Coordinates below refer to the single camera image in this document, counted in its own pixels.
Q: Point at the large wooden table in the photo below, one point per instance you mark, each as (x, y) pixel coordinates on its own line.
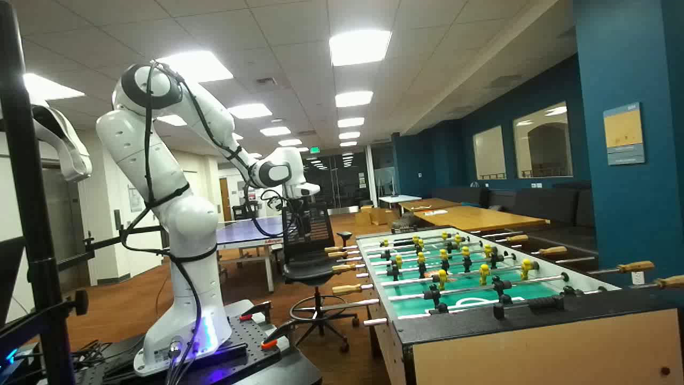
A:
(476, 216)

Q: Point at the white paper wall sign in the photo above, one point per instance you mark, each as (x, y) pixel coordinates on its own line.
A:
(135, 200)

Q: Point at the white standing banner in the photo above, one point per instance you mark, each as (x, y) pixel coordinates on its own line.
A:
(373, 178)

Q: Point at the blue ping pong table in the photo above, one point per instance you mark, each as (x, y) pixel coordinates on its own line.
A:
(238, 232)

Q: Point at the foosball table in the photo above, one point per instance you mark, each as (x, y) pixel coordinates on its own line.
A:
(535, 349)

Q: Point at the ceiling light panel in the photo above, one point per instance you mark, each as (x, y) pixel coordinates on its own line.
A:
(289, 142)
(249, 109)
(204, 64)
(349, 135)
(351, 122)
(360, 45)
(49, 87)
(353, 99)
(275, 131)
(171, 120)
(349, 143)

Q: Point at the white wall outlet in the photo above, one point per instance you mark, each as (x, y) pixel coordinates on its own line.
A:
(638, 279)

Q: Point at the large wall window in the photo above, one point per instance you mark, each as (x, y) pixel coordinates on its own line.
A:
(543, 142)

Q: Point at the brown door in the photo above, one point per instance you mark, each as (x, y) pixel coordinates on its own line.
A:
(225, 200)

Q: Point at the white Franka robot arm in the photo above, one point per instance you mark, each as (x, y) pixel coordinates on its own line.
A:
(185, 220)

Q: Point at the black tripod pole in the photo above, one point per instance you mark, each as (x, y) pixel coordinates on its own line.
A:
(29, 178)

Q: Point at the small wooden table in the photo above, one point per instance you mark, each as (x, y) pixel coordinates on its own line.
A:
(427, 203)

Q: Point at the foosball rod five yellow players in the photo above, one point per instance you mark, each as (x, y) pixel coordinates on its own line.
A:
(346, 268)

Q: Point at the yellow blue wall poster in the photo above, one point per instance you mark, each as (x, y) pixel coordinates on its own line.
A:
(624, 134)

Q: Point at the small wall window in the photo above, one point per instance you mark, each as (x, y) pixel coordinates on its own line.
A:
(490, 153)

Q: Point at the white curved object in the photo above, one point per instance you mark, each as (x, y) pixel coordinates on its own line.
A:
(67, 150)

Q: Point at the green exit sign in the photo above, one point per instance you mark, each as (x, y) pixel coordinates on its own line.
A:
(315, 150)

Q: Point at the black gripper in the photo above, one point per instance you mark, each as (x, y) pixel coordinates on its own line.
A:
(299, 207)

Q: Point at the black office chair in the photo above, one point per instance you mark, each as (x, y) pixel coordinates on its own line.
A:
(313, 270)

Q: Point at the black booth seat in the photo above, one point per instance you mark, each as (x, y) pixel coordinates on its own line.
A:
(547, 206)

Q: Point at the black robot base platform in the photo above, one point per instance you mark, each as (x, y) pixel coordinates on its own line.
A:
(285, 367)

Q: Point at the foosball rod three yellow players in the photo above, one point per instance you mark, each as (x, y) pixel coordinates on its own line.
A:
(346, 290)

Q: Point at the white table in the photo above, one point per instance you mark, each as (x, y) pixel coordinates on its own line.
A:
(398, 200)

